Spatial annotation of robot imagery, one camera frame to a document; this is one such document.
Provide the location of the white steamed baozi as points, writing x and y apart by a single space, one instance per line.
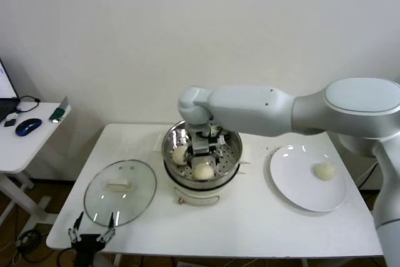
324 171
179 155
203 172

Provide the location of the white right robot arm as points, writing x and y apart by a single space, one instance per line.
250 110

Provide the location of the white electric cooker pot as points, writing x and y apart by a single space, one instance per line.
197 197

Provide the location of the small black adapter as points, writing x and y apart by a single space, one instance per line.
10 123

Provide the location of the white round plate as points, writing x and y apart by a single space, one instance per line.
293 179

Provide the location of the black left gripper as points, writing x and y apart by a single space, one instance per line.
87 246

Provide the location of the white side table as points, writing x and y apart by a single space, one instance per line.
31 145

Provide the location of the stainless steel steamer basket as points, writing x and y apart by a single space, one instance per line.
232 151

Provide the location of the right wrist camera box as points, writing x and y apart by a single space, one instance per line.
218 137

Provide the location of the black laptop computer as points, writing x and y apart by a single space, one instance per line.
3 88

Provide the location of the round glass pot lid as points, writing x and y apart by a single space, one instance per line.
125 198

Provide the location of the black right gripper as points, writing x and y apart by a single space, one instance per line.
200 144

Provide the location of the blue computer mouse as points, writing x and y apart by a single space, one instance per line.
28 127

